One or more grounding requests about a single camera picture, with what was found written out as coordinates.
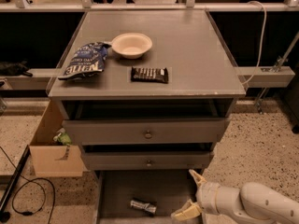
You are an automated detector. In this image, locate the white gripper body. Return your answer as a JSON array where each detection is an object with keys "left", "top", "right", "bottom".
[{"left": 196, "top": 182, "right": 242, "bottom": 218}]

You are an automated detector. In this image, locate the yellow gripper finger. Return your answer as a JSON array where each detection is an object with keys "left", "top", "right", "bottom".
[
  {"left": 189, "top": 169, "right": 206, "bottom": 188},
  {"left": 171, "top": 200, "right": 202, "bottom": 221}
]

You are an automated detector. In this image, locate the silver redbull can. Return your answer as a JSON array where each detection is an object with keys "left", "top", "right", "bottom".
[{"left": 130, "top": 199, "right": 157, "bottom": 215}]

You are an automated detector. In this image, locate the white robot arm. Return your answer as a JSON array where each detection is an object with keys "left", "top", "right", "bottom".
[{"left": 171, "top": 169, "right": 299, "bottom": 224}]

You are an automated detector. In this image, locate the grey bottom drawer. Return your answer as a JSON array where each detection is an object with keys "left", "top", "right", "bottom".
[{"left": 93, "top": 170, "right": 204, "bottom": 224}]

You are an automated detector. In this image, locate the grey drawer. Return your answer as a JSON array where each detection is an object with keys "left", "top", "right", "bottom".
[
  {"left": 63, "top": 119, "right": 229, "bottom": 146},
  {"left": 81, "top": 151, "right": 214, "bottom": 170},
  {"left": 93, "top": 170, "right": 204, "bottom": 224}
]

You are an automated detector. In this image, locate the grey drawer cabinet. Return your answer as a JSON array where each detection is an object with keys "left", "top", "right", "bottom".
[{"left": 46, "top": 8, "right": 247, "bottom": 224}]

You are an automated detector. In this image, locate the grey top drawer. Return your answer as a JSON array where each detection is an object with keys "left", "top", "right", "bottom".
[{"left": 63, "top": 119, "right": 229, "bottom": 146}]

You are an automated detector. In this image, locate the grey middle drawer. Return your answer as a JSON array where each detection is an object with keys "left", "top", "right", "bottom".
[{"left": 81, "top": 151, "right": 214, "bottom": 170}]

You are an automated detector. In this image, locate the dark chocolate bar wrapper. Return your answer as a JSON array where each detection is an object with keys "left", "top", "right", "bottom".
[{"left": 131, "top": 67, "right": 168, "bottom": 84}]

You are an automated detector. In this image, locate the cardboard box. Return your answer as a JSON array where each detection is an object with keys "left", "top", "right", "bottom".
[{"left": 29, "top": 102, "right": 85, "bottom": 177}]

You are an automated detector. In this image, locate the white paper bowl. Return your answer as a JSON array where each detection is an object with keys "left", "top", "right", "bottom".
[{"left": 111, "top": 33, "right": 152, "bottom": 59}]

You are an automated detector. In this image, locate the blue chip bag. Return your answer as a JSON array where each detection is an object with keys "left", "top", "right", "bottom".
[{"left": 58, "top": 42, "right": 110, "bottom": 80}]

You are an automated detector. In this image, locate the black floor bar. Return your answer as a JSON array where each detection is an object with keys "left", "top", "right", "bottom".
[{"left": 0, "top": 147, "right": 29, "bottom": 224}]

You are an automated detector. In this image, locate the black bag on left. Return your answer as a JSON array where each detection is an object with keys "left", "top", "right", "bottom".
[{"left": 0, "top": 61, "right": 33, "bottom": 77}]

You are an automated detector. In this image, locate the black floor cable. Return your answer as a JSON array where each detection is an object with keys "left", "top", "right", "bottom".
[{"left": 0, "top": 147, "right": 56, "bottom": 224}]

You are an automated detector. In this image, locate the metal rail frame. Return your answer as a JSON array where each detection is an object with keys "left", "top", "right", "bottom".
[{"left": 0, "top": 0, "right": 299, "bottom": 12}]

